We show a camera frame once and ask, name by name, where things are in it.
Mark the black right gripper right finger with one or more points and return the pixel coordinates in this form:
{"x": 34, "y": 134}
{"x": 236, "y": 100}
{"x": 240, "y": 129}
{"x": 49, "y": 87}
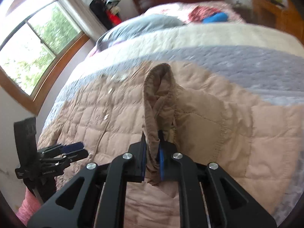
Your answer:
{"x": 208, "y": 195}

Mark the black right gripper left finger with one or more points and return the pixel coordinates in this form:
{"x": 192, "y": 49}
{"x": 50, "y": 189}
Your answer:
{"x": 95, "y": 196}

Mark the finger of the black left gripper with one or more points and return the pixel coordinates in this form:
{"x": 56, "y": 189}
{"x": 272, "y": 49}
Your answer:
{"x": 58, "y": 149}
{"x": 61, "y": 163}

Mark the beige quilted jacket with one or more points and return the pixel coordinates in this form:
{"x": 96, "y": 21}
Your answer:
{"x": 207, "y": 117}

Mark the pink knit left sleeve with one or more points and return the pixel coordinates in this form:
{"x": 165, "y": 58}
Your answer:
{"x": 29, "y": 207}

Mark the wooden framed side window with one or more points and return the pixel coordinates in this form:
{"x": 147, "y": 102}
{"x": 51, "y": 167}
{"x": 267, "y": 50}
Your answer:
{"x": 38, "y": 39}

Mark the grey pillow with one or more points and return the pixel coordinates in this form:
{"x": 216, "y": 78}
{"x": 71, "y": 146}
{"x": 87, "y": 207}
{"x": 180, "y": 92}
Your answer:
{"x": 135, "y": 27}

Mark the grey window curtain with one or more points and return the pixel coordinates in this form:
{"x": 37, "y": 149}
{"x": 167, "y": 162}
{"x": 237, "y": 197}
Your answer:
{"x": 85, "y": 18}

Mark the grey floral quilted bedspread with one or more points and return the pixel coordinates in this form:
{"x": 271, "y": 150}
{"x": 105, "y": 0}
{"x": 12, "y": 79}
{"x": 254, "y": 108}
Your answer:
{"x": 265, "y": 62}

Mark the blue cloth on bed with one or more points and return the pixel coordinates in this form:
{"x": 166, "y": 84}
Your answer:
{"x": 216, "y": 18}

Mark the red patterned cloth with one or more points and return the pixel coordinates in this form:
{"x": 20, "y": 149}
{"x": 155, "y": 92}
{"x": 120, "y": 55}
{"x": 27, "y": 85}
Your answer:
{"x": 200, "y": 13}

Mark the wooden desk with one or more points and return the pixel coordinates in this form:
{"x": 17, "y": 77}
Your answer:
{"x": 286, "y": 19}

